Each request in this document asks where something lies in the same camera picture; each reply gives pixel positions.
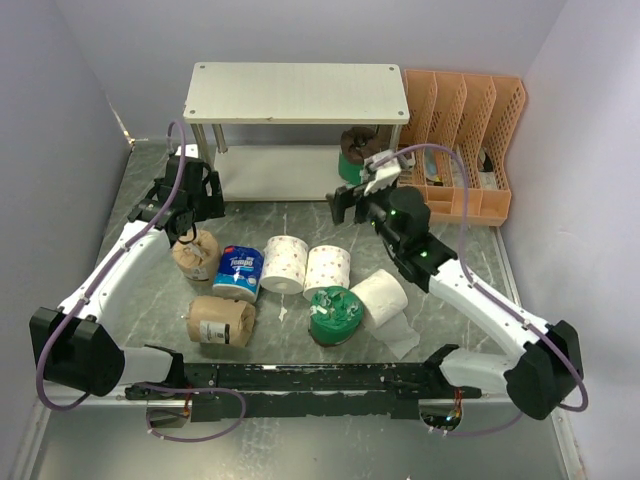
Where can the white two-tier shelf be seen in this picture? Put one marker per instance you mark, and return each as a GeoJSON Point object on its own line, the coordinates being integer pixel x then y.
{"type": "Point", "coordinates": [223, 94]}

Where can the dotted toilet roll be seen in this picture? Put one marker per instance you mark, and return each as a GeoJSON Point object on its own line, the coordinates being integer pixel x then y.
{"type": "Point", "coordinates": [327, 266]}
{"type": "Point", "coordinates": [284, 267]}

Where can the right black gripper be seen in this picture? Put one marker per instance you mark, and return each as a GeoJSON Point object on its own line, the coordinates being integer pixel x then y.
{"type": "Point", "coordinates": [339, 201]}

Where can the orange plastic file organizer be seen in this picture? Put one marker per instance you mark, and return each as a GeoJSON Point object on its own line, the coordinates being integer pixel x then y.
{"type": "Point", "coordinates": [476, 116]}

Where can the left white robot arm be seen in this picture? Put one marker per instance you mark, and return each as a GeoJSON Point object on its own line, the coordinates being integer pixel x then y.
{"type": "Point", "coordinates": [73, 344]}

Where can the brown paper roll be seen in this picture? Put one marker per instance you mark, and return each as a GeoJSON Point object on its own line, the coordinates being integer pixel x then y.
{"type": "Point", "coordinates": [198, 256]}
{"type": "Point", "coordinates": [214, 320]}

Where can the green roll brown top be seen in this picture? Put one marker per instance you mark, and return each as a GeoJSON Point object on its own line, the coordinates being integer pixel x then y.
{"type": "Point", "coordinates": [357, 144]}

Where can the plain white unrolled toilet roll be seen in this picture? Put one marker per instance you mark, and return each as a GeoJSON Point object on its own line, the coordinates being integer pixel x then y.
{"type": "Point", "coordinates": [384, 301]}

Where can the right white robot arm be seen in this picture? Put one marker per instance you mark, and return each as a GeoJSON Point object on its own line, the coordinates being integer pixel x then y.
{"type": "Point", "coordinates": [541, 362]}

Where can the blue Tempo tissue pack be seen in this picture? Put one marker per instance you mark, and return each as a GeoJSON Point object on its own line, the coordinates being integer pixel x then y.
{"type": "Point", "coordinates": [239, 274]}

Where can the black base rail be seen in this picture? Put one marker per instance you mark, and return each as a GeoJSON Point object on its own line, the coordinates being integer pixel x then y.
{"type": "Point", "coordinates": [396, 390]}

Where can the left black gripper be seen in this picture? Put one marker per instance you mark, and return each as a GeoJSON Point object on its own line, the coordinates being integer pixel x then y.
{"type": "Point", "coordinates": [213, 206]}

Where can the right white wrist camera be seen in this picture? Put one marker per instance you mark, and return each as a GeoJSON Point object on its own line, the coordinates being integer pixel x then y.
{"type": "Point", "coordinates": [383, 170]}

